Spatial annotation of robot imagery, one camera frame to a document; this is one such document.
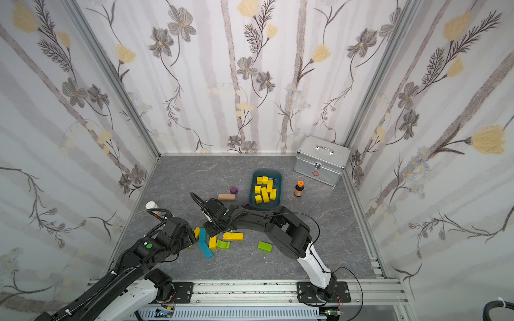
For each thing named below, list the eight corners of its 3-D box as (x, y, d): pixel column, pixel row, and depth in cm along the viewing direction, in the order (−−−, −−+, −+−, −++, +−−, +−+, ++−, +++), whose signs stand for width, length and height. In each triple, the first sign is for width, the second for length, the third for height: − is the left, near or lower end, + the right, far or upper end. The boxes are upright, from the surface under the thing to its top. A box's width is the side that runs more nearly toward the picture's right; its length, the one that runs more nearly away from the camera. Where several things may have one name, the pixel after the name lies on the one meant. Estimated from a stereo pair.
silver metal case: (292, 172, 115) (296, 152, 102) (303, 154, 125) (308, 133, 112) (334, 189, 108) (344, 170, 95) (342, 168, 117) (352, 148, 105)
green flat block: (257, 249, 87) (257, 247, 85) (259, 243, 89) (259, 240, 87) (271, 254, 86) (271, 252, 83) (273, 247, 87) (273, 245, 85)
